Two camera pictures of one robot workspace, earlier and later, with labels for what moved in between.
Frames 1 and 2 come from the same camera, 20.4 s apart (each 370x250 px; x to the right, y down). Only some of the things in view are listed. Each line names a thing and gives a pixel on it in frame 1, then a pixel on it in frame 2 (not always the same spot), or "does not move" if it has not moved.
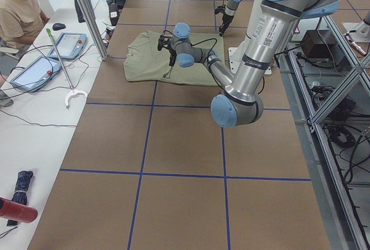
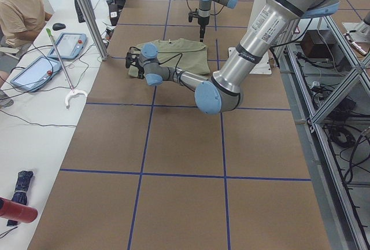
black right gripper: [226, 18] → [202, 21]
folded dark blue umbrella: [21, 194] does not move
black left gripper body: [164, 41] → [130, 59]
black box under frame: [317, 43] does not move
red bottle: [14, 210] does not move
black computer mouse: [58, 26] does not move
